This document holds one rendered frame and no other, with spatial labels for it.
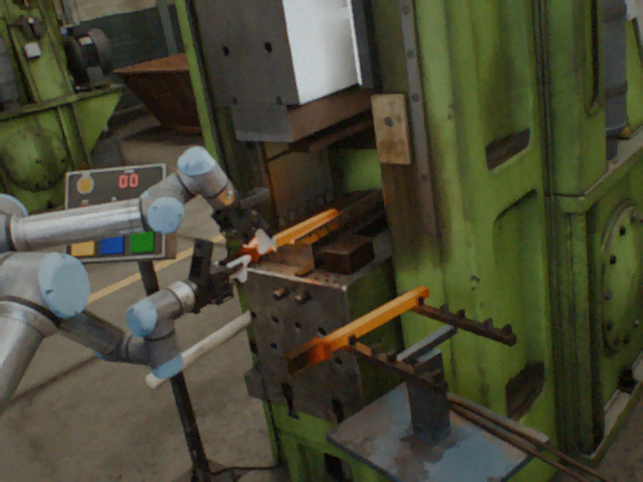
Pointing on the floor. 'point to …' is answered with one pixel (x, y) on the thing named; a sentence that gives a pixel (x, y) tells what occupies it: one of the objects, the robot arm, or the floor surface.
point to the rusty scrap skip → (166, 93)
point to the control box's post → (177, 382)
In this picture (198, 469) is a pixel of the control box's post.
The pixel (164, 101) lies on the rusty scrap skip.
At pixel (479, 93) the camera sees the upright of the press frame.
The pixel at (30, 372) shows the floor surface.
